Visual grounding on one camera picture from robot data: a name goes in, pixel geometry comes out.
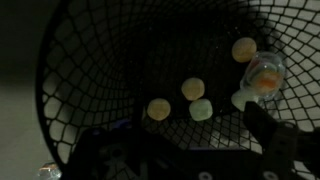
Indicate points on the orange round candy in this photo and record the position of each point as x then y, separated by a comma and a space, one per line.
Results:
158, 109

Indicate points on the pale green candy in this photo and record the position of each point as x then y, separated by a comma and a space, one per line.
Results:
201, 109

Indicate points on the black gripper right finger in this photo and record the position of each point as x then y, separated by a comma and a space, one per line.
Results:
283, 143

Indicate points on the black wire mesh bowl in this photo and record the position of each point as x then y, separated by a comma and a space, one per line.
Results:
102, 61

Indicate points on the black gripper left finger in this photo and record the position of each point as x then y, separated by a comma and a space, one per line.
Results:
148, 156

